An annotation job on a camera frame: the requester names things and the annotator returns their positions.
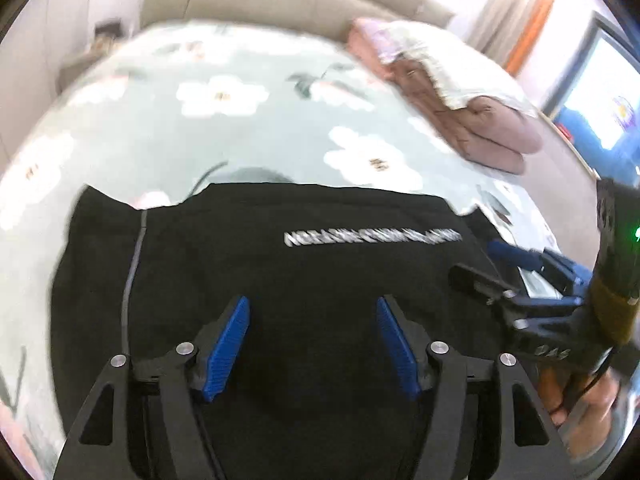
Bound black hooded jacket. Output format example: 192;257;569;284
50;183;516;479

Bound grey right sleeve forearm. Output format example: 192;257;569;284
559;382;639;479

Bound person's right hand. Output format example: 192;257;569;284
537;367;620;454

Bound pink folded quilt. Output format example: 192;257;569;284
347;18;544;174

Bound white dotted pillow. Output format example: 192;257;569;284
387;21;537;118

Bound beige and orange curtain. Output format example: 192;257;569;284
447;0;555;77

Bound floral green bed sheet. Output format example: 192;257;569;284
0;19;597;480

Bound bedside table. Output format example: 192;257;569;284
55;20;125;94

